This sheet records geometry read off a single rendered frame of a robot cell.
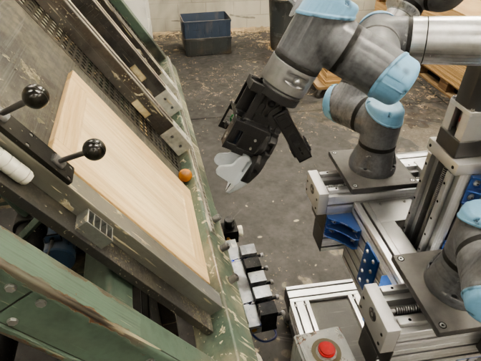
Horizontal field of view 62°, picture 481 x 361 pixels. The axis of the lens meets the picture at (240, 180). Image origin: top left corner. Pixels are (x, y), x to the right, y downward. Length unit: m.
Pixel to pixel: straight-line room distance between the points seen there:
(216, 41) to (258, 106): 4.75
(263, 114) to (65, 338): 0.45
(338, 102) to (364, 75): 0.74
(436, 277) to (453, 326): 0.11
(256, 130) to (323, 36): 0.17
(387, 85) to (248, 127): 0.21
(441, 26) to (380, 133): 0.60
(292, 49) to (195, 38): 4.74
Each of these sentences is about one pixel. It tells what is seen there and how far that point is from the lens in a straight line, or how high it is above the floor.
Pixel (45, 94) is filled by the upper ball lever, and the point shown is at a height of 1.55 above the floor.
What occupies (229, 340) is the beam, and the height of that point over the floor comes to 0.90.
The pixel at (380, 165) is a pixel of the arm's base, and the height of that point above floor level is 1.09.
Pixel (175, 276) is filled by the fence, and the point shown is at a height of 1.06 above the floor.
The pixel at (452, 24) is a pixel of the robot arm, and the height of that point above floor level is 1.62.
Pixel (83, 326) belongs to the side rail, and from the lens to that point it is 0.68.
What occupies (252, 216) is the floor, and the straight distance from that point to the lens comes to 2.70.
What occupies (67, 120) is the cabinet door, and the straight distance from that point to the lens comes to 1.02.
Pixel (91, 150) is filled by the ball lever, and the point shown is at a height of 1.45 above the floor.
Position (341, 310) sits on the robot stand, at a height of 0.21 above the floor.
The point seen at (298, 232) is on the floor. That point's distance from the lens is 2.61.
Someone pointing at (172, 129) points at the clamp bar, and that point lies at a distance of 1.62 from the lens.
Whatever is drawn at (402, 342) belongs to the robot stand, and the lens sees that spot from 1.08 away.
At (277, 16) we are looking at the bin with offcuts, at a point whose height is 0.44.
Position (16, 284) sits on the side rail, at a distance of 0.61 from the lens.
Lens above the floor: 1.80
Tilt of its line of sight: 37 degrees down
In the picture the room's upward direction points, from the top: straight up
